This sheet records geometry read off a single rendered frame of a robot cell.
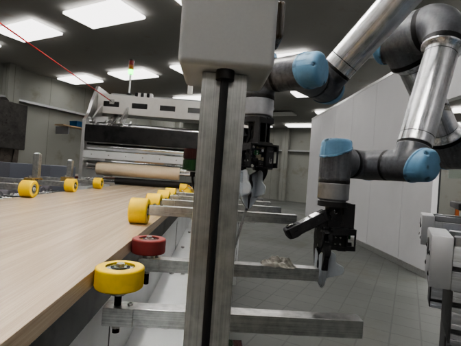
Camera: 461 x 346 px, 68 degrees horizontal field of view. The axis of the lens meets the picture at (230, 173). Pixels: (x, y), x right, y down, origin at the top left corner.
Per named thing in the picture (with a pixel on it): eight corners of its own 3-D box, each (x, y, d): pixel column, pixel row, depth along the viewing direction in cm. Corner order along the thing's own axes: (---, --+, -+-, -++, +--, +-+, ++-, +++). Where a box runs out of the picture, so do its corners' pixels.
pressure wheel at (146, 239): (164, 279, 86) (168, 234, 86) (160, 290, 78) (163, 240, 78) (133, 277, 86) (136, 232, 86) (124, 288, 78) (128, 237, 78)
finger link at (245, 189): (244, 210, 76) (247, 169, 76) (233, 207, 81) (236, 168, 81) (256, 211, 77) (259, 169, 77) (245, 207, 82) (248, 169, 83)
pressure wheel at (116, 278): (123, 317, 63) (127, 255, 63) (149, 332, 58) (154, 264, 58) (80, 331, 57) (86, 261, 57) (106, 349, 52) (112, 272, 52)
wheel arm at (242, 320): (354, 335, 61) (356, 311, 61) (362, 344, 57) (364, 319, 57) (107, 322, 59) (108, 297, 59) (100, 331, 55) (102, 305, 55)
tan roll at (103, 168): (230, 183, 346) (232, 171, 346) (231, 184, 334) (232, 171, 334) (88, 173, 340) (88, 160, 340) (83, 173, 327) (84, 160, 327)
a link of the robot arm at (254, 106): (237, 100, 82) (266, 106, 85) (235, 119, 82) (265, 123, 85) (250, 95, 75) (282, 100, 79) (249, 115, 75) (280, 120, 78)
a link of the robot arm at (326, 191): (323, 182, 80) (313, 182, 88) (322, 202, 80) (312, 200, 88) (355, 185, 81) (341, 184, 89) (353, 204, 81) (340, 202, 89)
